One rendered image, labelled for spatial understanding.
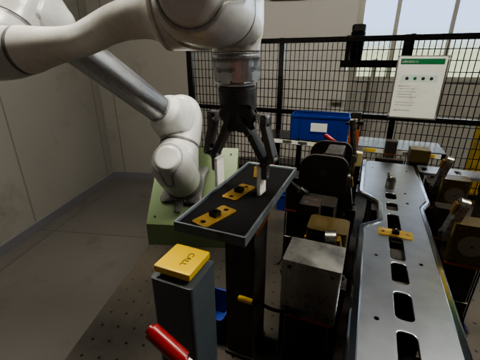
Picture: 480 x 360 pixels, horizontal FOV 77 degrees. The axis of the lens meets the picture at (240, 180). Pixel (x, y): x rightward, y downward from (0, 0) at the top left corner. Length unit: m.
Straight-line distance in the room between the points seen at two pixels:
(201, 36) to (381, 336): 0.54
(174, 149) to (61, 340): 1.38
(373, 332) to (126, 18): 0.62
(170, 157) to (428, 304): 0.83
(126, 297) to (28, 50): 0.76
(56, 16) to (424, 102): 1.60
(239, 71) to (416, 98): 1.37
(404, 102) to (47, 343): 2.30
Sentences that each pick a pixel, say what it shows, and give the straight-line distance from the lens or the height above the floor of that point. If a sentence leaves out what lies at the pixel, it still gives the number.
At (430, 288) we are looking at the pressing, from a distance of 0.75.
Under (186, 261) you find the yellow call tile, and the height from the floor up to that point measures 1.16.
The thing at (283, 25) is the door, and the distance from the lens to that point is 3.42.
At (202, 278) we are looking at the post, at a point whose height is 1.14.
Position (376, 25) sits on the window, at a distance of 3.56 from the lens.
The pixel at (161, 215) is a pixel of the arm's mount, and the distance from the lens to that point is 1.31.
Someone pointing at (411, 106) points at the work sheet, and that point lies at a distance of 1.83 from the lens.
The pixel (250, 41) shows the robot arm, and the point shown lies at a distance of 0.56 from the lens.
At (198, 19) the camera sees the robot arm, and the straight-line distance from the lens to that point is 0.38.
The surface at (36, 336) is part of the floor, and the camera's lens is 2.20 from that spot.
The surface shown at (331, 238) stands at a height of 1.10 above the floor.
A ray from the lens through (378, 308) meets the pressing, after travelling 0.66.
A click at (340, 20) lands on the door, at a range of 3.46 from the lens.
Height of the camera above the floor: 1.43
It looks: 22 degrees down
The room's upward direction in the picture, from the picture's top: straight up
